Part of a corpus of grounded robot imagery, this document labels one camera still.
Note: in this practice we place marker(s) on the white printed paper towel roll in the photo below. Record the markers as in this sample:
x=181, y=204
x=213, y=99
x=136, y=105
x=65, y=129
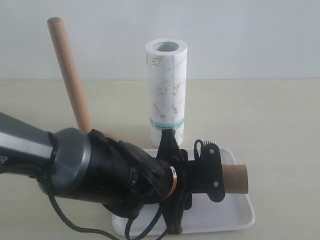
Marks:
x=166, y=74

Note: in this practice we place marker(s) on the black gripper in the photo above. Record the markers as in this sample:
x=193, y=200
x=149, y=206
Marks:
x=202, y=175

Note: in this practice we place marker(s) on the white rectangular plastic tray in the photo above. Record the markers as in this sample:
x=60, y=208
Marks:
x=235, y=212

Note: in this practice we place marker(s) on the brown cardboard tube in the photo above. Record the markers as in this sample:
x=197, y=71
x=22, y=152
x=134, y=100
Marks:
x=235, y=178

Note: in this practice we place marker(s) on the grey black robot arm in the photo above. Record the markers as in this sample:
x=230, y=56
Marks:
x=117, y=174

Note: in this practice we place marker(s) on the wooden paper towel holder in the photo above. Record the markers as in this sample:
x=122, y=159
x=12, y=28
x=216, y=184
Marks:
x=67, y=64

